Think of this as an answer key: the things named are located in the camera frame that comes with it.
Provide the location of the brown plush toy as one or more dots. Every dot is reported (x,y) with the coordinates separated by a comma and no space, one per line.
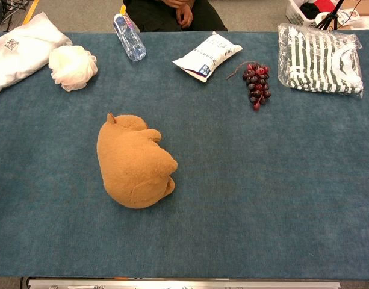
(133,165)

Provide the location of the clear plastic water bottle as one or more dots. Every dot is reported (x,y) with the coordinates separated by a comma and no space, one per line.
(130,39)

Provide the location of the blue felt table mat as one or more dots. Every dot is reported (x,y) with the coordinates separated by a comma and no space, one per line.
(262,180)

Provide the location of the white printed snack pack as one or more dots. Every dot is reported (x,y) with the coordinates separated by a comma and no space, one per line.
(206,55)

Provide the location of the dark red grape bunch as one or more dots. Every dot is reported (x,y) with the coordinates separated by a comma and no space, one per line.
(258,84)

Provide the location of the seated person in dark clothes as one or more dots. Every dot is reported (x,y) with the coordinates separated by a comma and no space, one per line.
(154,15)

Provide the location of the pale pink bath pouf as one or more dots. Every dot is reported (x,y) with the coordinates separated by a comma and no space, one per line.
(73,67)

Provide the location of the green striped shirt in bag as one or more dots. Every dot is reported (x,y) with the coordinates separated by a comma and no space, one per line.
(319,60)

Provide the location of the white laundry basket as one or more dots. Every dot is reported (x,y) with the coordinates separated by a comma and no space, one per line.
(295,15)

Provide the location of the black cloth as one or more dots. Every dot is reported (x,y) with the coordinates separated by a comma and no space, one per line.
(310,11)

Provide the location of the white packaged folded garment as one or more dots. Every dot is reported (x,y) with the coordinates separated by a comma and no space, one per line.
(18,57)

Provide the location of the black tripod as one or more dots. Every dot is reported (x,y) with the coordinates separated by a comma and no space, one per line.
(328,18)

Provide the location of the red cloth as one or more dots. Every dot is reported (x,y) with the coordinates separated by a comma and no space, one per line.
(325,3)

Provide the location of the white printed bag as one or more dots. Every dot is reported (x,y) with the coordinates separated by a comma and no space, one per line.
(348,16)

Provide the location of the black equipment stand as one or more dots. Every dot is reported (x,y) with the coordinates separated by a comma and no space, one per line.
(6,10)

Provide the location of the aluminium profile rail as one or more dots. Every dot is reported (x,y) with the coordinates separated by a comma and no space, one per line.
(184,284)

